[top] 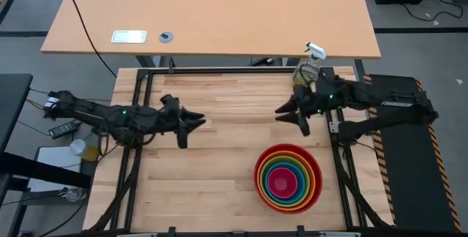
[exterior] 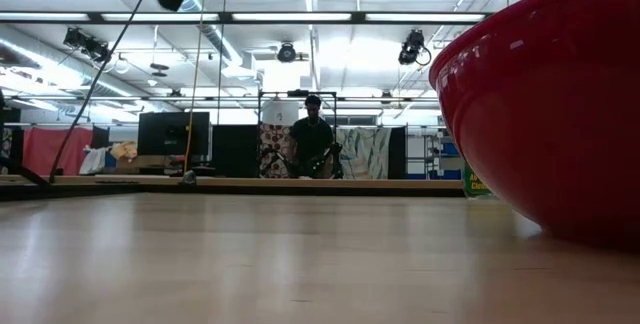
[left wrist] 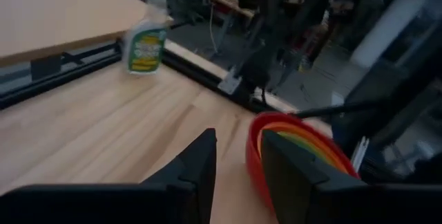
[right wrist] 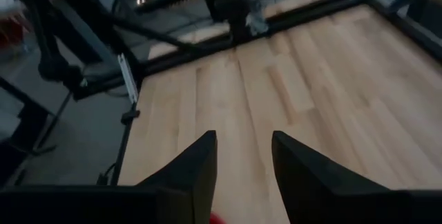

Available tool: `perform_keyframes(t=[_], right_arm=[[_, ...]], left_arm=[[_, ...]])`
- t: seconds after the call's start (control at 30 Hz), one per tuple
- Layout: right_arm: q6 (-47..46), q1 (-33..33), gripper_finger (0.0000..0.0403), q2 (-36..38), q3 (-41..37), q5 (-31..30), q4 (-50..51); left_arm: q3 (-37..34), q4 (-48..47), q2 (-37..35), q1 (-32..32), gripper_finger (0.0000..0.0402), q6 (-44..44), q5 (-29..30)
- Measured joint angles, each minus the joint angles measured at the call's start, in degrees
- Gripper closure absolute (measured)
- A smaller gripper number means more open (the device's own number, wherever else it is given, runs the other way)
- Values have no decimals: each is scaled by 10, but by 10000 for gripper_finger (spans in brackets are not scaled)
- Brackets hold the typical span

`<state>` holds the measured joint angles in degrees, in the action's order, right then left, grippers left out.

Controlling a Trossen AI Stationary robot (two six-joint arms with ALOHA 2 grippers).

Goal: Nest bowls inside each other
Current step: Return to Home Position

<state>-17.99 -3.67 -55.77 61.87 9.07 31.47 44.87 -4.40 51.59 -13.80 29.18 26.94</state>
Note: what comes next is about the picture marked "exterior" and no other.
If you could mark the blue storage shelf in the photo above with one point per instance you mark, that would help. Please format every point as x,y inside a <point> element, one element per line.
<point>447,156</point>

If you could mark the person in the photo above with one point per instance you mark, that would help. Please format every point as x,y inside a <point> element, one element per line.
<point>311,136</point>

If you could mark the leaf patterned curtain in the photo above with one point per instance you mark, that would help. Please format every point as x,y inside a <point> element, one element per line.
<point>364,151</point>

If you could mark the dotted patterned curtain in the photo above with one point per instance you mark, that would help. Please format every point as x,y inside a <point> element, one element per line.
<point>272,146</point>

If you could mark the black partition panel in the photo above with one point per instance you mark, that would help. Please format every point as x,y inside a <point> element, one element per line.
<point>235,150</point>

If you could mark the black ceiling spotlight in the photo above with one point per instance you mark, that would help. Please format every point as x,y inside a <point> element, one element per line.
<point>412,46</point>
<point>87,44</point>
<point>286,53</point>

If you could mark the black computer monitor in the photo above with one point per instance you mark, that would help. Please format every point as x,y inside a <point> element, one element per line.
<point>172,134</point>

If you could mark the black overhead light bar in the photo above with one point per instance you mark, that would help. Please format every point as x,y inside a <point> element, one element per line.
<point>225,17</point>

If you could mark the spray bottle with green label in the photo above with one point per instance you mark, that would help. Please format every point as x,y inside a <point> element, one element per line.
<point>475,183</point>

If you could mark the large red plastic bowl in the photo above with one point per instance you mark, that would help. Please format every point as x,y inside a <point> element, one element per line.
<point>550,114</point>

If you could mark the red cloth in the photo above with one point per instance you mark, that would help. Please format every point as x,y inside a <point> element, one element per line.
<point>47,149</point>

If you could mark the black metal table frame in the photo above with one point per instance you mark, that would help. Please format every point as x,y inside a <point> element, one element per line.
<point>250,192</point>

